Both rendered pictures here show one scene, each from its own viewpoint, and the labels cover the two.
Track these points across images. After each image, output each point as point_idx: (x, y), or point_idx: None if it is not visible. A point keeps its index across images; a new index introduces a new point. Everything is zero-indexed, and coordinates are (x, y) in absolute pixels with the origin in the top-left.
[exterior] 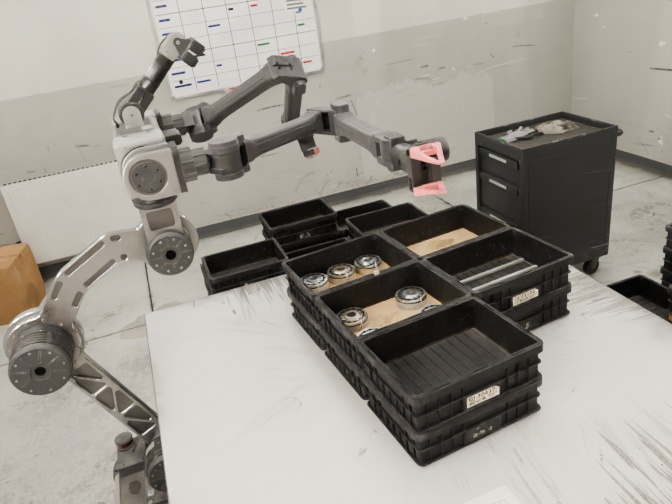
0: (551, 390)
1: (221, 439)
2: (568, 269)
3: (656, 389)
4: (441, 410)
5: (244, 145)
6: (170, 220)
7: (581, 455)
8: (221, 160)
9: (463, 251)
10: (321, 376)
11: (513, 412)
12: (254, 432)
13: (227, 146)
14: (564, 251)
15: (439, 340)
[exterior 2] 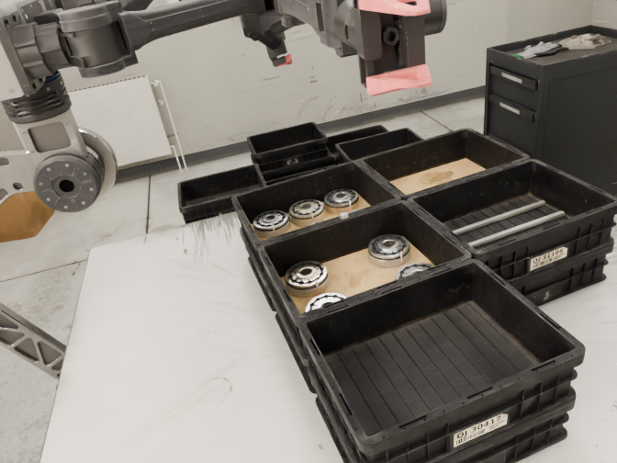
0: (582, 402)
1: (118, 435)
2: (612, 220)
3: None
4: (411, 452)
5: (121, 20)
6: (64, 139)
7: None
8: (78, 42)
9: (464, 189)
10: (265, 348)
11: (525, 443)
12: (162, 429)
13: (84, 17)
14: (609, 195)
15: (420, 318)
